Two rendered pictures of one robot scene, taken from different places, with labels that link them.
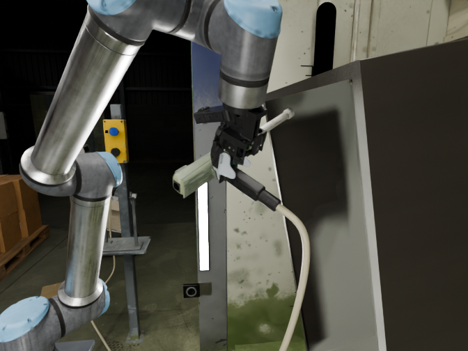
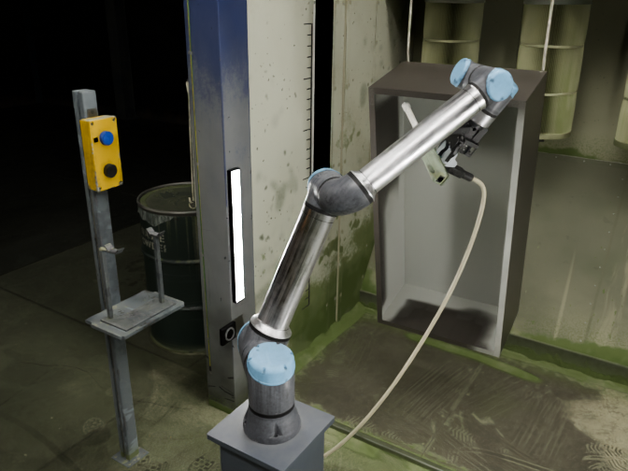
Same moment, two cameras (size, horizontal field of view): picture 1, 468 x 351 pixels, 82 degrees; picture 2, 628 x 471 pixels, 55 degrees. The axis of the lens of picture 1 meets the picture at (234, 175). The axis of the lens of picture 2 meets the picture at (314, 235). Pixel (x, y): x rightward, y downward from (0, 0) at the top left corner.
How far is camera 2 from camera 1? 1.97 m
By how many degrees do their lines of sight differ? 50
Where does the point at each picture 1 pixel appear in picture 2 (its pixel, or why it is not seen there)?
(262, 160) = (279, 143)
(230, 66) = (495, 109)
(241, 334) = not seen: hidden behind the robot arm
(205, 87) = (232, 59)
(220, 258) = (249, 278)
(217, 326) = not seen: hidden behind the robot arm
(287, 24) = not seen: outside the picture
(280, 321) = (295, 331)
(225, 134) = (466, 141)
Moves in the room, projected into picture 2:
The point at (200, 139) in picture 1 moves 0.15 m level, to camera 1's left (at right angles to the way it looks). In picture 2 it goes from (228, 130) to (201, 135)
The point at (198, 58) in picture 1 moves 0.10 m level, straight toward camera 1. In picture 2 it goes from (224, 21) to (245, 21)
